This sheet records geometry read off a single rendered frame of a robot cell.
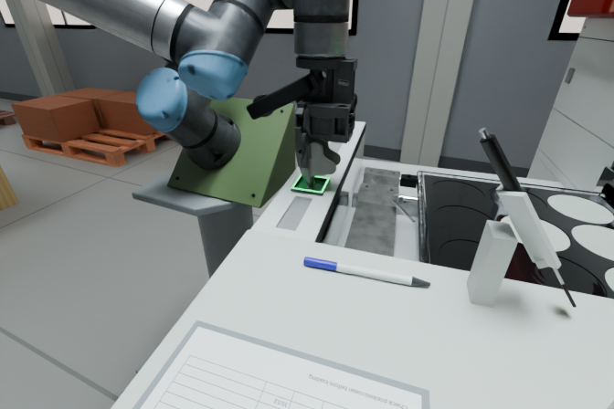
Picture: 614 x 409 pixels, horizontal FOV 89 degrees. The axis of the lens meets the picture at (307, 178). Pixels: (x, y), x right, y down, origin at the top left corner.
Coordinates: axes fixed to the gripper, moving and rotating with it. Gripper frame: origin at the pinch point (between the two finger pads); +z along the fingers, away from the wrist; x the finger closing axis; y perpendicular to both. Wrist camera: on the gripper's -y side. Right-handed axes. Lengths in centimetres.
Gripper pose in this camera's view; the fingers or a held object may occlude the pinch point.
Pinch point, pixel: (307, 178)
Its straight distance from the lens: 54.3
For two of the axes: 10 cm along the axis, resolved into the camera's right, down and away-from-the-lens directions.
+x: 2.9, -4.5, 8.5
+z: 0.0, 8.9, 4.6
